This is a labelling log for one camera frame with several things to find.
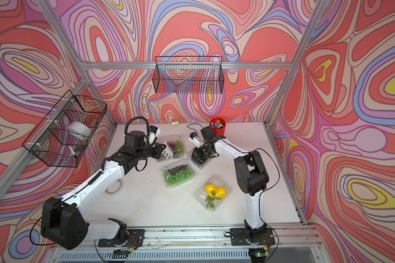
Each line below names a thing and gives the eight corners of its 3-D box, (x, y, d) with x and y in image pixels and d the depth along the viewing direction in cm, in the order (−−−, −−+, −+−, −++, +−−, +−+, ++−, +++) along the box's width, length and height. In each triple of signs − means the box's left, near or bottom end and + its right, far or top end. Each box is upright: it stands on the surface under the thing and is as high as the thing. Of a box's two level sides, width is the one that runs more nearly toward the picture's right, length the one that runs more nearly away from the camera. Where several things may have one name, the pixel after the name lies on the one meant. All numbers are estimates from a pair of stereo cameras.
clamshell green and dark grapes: (167, 191, 89) (166, 187, 85) (160, 172, 96) (158, 168, 92) (196, 177, 94) (196, 173, 90) (187, 160, 101) (186, 156, 97)
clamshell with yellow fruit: (193, 196, 88) (193, 192, 83) (213, 177, 95) (214, 172, 91) (212, 216, 81) (213, 213, 77) (232, 193, 89) (234, 189, 85)
